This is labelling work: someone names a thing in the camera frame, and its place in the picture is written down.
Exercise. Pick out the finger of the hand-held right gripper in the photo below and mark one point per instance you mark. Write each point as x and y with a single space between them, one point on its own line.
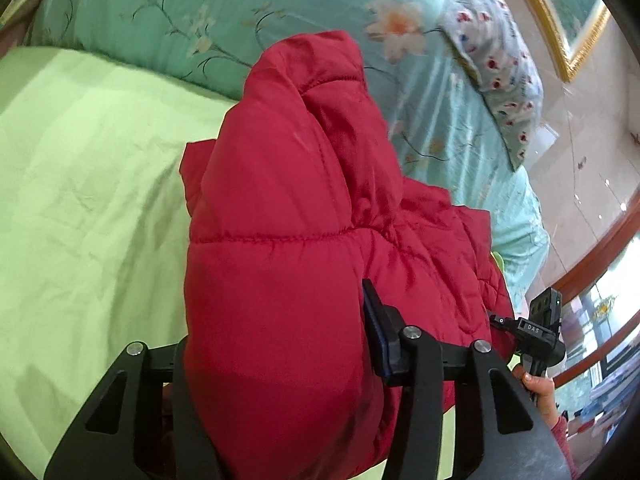
500 321

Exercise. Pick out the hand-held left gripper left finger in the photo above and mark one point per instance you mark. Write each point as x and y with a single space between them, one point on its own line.
155 362

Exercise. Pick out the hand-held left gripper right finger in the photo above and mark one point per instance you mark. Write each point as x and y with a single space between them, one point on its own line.
380 332

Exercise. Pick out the red quilted jacket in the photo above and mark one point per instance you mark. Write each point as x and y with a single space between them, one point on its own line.
300 260

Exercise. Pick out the person's right forearm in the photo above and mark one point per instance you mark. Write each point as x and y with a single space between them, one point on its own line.
567 445

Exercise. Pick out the person's right hand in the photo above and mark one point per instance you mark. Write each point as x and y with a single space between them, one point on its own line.
542 395

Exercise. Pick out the stack of books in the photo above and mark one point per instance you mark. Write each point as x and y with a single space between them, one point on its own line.
600 400

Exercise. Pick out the light green bed sheet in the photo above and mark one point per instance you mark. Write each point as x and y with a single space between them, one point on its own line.
85 185

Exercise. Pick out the light blue printed pillow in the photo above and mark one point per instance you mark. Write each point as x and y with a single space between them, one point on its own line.
500 50

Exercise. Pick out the teal floral quilt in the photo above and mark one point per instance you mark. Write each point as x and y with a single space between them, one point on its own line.
200 5

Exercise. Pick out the wooden window frame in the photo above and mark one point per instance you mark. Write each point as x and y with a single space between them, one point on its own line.
600 255

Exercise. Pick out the gold picture frame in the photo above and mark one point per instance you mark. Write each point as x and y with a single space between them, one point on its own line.
565 20

